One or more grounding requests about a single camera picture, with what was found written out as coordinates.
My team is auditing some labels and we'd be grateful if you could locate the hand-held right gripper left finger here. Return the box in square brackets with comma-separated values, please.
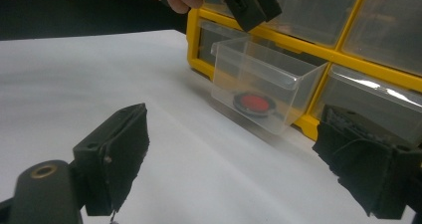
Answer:
[71, 103, 151, 217]

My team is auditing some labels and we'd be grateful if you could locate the clear plastic drawer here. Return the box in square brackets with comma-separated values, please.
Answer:
[210, 36, 329, 136]

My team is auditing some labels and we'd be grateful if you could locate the red round button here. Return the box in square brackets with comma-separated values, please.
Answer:
[232, 91, 279, 119]

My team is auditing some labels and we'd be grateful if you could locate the yellow black drawer organizer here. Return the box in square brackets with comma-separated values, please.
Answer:
[185, 0, 422, 142]

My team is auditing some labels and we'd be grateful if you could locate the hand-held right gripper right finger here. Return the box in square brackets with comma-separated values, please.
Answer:
[312, 104, 422, 220]

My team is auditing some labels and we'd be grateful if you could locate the group of clear drawers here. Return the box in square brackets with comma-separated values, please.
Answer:
[198, 0, 422, 147]

